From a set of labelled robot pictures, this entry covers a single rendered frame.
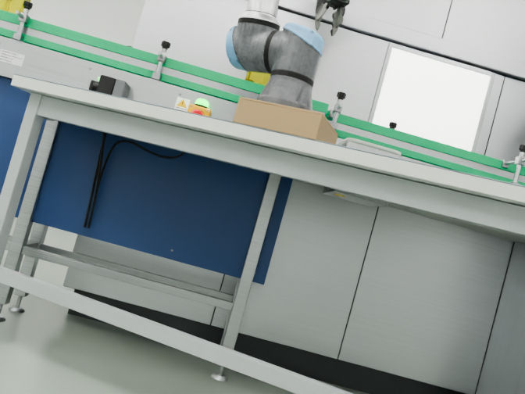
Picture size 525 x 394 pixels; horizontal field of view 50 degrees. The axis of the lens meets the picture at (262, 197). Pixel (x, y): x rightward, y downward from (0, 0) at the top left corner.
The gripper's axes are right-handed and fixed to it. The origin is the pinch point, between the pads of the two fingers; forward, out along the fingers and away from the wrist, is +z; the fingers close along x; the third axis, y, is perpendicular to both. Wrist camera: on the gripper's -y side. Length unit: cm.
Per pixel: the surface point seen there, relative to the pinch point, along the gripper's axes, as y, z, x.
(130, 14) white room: -347, -79, -64
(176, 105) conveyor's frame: -4, 40, -41
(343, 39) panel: -17.9, -6.1, 14.4
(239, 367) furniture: 49, 104, -15
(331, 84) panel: -17.8, 11.9, 14.6
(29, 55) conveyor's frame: -17, 37, -89
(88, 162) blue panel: -12, 65, -62
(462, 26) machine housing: -9, -25, 58
